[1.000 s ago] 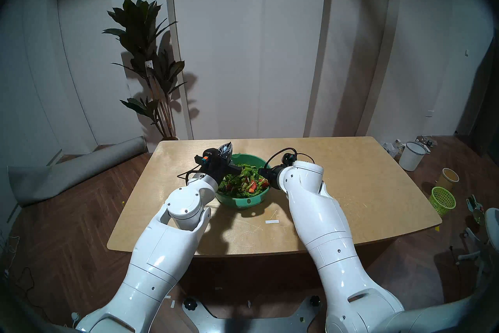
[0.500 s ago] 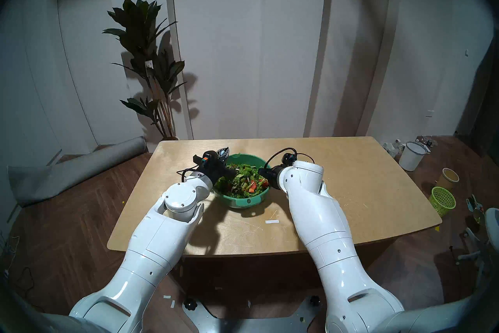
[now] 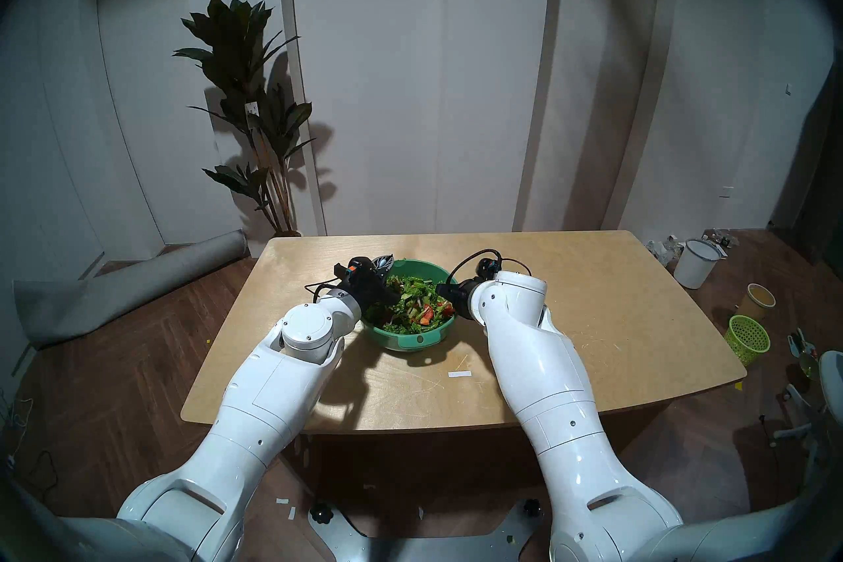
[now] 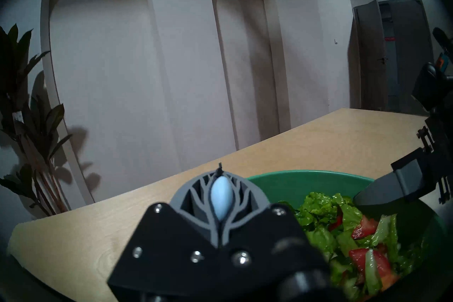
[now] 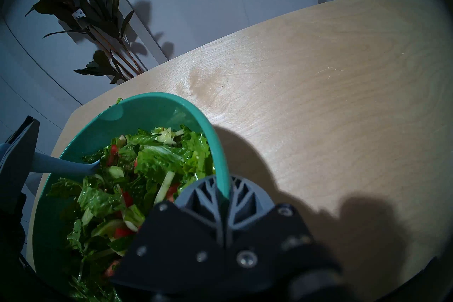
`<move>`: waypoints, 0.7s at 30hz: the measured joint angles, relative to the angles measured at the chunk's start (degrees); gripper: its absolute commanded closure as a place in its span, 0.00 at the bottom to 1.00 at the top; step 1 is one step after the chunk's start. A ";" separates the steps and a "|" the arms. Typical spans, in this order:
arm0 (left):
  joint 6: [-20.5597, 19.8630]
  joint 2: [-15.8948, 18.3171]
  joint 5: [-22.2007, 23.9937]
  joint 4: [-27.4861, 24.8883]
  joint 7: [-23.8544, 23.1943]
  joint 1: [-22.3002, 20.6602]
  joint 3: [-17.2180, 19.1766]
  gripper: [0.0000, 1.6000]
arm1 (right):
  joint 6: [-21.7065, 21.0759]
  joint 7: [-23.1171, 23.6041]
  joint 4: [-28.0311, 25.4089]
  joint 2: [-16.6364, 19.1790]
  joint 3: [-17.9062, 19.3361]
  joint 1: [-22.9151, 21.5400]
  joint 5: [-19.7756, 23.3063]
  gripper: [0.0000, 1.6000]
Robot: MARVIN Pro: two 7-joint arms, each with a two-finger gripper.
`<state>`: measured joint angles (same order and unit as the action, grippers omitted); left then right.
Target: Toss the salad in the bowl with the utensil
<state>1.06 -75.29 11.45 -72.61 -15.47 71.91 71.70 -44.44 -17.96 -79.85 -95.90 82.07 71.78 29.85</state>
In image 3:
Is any black floor cable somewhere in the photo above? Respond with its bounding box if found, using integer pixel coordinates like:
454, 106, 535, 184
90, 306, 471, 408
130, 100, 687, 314
12, 449, 61, 497

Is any white office chair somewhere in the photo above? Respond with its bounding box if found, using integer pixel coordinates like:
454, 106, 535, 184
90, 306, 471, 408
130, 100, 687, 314
771, 350, 843, 469

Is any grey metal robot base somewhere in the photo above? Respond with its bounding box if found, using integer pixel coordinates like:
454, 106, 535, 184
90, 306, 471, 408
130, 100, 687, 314
308, 498, 549, 562

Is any green salad bowl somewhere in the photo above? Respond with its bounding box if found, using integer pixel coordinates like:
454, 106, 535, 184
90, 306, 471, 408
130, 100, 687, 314
361, 259, 458, 352

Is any yellow paper cup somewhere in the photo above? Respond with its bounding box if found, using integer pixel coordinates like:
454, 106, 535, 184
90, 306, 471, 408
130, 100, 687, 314
741, 283, 776, 321

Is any green and white floor clutter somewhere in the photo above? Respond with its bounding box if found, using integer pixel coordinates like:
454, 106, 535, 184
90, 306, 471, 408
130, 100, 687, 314
787, 328, 821, 380

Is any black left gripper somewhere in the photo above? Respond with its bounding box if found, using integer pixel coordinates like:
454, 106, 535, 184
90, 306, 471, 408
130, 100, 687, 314
335, 254, 400, 322

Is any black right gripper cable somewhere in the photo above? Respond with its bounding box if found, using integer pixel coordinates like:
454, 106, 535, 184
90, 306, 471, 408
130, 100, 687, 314
450, 249, 533, 286

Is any white bucket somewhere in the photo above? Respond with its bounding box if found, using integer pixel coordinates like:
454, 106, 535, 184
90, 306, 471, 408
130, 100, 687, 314
673, 239, 724, 289

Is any green mesh basket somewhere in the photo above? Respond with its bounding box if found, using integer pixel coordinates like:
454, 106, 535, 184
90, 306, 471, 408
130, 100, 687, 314
724, 315, 771, 366

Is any tall potted plant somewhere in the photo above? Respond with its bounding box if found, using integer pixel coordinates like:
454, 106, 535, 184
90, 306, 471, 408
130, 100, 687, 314
173, 0, 315, 237

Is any crumpled white trash pile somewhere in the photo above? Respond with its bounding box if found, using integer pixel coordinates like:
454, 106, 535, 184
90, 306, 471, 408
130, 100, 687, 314
644, 235, 686, 268

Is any chopped vegetable salad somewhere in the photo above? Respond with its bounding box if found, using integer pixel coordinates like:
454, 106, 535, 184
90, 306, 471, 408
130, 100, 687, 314
367, 276, 455, 334

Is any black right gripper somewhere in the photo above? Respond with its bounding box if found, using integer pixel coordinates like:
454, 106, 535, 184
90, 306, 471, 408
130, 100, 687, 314
436, 278, 485, 321

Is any rolled grey carpet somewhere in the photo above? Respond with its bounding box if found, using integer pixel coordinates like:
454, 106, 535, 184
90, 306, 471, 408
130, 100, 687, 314
13, 229, 250, 349

